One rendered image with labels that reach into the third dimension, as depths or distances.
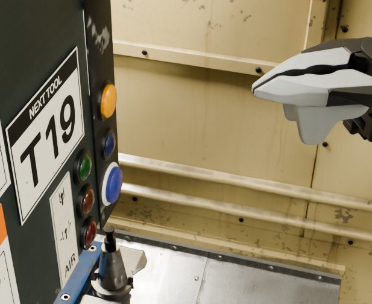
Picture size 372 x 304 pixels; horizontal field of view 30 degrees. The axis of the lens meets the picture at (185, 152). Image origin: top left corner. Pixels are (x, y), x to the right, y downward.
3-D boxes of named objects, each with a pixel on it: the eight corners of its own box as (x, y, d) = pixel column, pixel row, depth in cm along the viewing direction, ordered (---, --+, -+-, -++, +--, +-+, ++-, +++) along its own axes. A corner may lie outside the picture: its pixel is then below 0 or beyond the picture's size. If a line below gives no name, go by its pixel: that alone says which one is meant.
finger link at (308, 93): (261, 162, 54) (368, 146, 56) (269, 98, 50) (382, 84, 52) (249, 139, 56) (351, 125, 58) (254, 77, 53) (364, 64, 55)
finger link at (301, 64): (249, 139, 56) (351, 125, 58) (254, 77, 53) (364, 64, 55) (237, 119, 59) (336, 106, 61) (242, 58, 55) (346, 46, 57)
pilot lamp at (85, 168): (94, 171, 50) (92, 146, 49) (82, 189, 49) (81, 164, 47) (87, 169, 50) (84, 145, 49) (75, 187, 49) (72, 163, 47)
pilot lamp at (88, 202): (96, 204, 52) (95, 181, 51) (85, 222, 51) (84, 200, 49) (89, 202, 52) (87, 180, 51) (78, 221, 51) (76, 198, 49)
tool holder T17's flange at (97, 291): (99, 272, 107) (97, 261, 106) (137, 277, 106) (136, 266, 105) (88, 303, 102) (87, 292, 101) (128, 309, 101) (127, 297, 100)
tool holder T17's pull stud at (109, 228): (105, 241, 100) (104, 224, 97) (117, 243, 99) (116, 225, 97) (102, 250, 98) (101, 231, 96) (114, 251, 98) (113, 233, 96)
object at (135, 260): (151, 254, 109) (151, 250, 109) (140, 278, 105) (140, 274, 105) (110, 245, 111) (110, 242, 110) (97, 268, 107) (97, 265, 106)
